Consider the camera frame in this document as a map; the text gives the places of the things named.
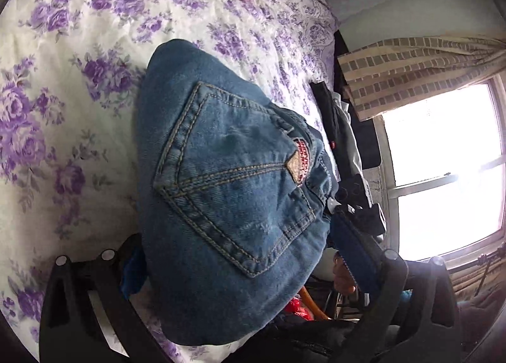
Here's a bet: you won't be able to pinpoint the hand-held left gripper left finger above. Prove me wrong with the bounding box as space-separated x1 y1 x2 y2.
39 233 170 363

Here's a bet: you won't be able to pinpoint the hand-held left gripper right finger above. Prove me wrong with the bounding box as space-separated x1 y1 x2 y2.
331 209 463 363

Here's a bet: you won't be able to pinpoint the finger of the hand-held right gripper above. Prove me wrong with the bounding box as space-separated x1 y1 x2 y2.
342 174 387 235

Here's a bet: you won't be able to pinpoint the blue denim pants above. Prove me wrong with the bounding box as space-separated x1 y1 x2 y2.
134 39 341 346

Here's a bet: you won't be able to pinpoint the light grey blanket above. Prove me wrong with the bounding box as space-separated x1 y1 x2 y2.
332 98 364 178

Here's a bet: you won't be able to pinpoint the red object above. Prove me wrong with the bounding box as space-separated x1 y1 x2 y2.
285 296 313 320

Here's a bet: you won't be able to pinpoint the black garment with red tag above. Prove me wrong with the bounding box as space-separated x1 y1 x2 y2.
310 81 356 182

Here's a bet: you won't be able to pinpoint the window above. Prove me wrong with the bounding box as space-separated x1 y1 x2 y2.
372 74 506 265

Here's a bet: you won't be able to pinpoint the checkered beige curtain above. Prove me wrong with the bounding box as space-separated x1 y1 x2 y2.
337 35 506 122

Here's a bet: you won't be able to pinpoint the purple floral bedspread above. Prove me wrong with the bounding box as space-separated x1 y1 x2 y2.
0 0 341 363

